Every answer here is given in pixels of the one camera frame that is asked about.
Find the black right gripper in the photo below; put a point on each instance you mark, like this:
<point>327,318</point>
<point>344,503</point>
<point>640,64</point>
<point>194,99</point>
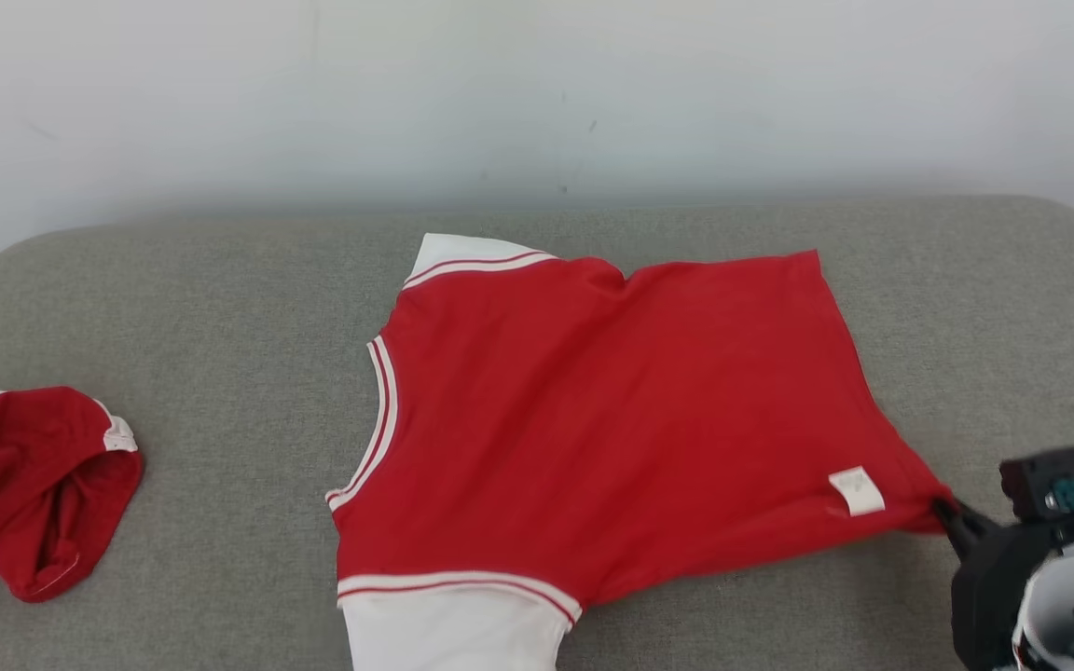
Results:
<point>989,596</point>

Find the red shirt with white sleeves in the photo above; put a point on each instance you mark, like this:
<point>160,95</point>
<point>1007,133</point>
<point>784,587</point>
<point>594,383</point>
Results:
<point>612,419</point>

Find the red shorts with white stripe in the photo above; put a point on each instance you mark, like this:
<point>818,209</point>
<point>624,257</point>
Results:
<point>24,475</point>

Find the grey fabric sofa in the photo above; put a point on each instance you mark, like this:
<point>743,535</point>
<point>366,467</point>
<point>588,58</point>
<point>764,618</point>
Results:
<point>220,298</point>

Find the dark right wrist camera box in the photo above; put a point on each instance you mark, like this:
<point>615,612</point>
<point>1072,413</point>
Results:
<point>1031,480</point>

